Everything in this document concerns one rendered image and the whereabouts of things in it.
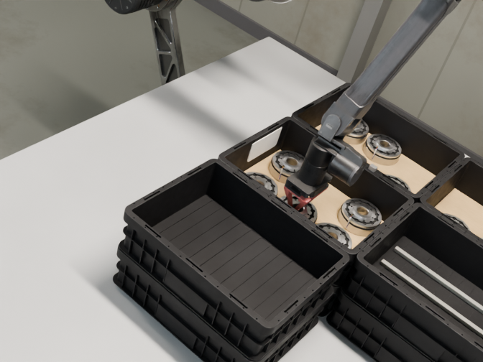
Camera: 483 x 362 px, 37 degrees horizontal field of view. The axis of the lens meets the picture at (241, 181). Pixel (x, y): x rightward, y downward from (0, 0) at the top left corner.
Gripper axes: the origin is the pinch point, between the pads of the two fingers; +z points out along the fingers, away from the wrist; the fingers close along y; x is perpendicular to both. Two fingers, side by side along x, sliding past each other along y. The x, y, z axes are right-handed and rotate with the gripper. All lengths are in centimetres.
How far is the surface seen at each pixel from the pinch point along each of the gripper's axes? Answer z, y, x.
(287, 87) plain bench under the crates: 19, 64, 46
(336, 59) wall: 77, 195, 91
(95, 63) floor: 91, 92, 165
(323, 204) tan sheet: 4.3, 10.8, -1.8
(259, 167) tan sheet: 4.6, 7.7, 17.0
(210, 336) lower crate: 6.8, -39.4, -9.4
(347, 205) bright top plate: 1.3, 12.3, -7.0
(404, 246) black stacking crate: 3.9, 15.9, -23.2
